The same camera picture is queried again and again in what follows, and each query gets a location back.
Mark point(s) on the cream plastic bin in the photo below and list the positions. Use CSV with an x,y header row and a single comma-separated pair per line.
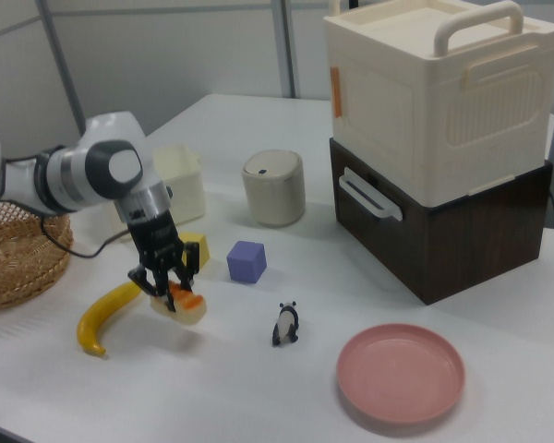
x,y
182,180

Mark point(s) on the pink plastic plate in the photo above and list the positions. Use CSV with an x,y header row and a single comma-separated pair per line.
x,y
399,374

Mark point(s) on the small panda figurine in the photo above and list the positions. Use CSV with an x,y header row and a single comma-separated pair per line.
x,y
285,325

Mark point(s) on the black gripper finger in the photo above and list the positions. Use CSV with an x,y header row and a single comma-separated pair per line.
x,y
144,279
191,265

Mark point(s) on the orange tape strip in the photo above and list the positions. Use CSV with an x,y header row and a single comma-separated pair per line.
x,y
337,92

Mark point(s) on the woven wicker basket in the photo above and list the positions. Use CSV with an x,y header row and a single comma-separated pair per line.
x,y
14,267

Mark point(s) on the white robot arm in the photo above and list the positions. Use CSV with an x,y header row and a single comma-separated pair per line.
x,y
87,175

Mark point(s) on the dark wood drawer box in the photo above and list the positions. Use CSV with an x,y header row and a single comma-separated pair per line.
x,y
448,249

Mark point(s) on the beige lidded trash can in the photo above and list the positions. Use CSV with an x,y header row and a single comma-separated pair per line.
x,y
273,194

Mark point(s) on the grey partition post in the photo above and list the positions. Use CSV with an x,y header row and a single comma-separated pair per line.
x,y
64,69
287,46

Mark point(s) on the toy bread loaf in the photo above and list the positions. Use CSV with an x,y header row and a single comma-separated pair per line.
x,y
191,309

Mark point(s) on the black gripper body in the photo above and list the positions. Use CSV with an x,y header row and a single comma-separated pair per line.
x,y
156,240

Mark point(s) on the yellow toy banana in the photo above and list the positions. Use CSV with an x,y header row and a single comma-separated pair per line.
x,y
99,316

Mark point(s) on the yellow foam cube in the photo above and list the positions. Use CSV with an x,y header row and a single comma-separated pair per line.
x,y
203,249

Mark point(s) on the purple foam cube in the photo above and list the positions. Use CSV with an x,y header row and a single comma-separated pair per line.
x,y
244,265

